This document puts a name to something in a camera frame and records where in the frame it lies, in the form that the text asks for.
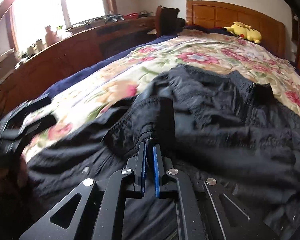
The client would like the black jacket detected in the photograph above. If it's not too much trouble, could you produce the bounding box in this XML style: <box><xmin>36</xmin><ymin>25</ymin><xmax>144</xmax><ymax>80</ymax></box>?
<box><xmin>27</xmin><ymin>64</ymin><xmax>300</xmax><ymax>239</ymax></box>

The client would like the wooden cabinet desk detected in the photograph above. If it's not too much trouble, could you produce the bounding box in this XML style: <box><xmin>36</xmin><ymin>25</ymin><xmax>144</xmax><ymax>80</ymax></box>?
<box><xmin>0</xmin><ymin>16</ymin><xmax>155</xmax><ymax>114</ymax></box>

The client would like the pink vase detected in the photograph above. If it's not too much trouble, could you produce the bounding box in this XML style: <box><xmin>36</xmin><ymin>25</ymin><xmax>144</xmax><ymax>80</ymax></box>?
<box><xmin>45</xmin><ymin>25</ymin><xmax>58</xmax><ymax>47</ymax></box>

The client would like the floral bed blanket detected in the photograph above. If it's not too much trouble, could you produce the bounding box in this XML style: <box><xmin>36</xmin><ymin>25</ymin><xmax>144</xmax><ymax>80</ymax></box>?
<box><xmin>23</xmin><ymin>29</ymin><xmax>300</xmax><ymax>160</ymax></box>

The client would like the navy blue plush blanket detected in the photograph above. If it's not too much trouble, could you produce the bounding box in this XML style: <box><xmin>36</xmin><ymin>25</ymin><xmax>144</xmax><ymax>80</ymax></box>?
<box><xmin>42</xmin><ymin>34</ymin><xmax>177</xmax><ymax>99</ymax></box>

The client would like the red basket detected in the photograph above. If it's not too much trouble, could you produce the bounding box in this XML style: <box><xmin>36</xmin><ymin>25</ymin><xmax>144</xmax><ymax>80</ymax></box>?
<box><xmin>123</xmin><ymin>12</ymin><xmax>139</xmax><ymax>20</ymax></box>

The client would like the yellow plush toy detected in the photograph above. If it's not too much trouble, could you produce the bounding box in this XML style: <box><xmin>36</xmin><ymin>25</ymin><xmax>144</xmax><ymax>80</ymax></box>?
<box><xmin>222</xmin><ymin>21</ymin><xmax>262</xmax><ymax>44</ymax></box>

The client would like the dark wooden chair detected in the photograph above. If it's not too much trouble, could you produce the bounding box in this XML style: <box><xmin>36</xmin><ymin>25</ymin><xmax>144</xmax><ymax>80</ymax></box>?
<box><xmin>155</xmin><ymin>5</ymin><xmax>186</xmax><ymax>37</ymax></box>

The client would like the wooden headboard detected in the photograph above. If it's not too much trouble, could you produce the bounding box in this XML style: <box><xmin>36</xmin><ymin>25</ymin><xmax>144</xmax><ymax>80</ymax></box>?
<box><xmin>186</xmin><ymin>0</ymin><xmax>286</xmax><ymax>58</ymax></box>

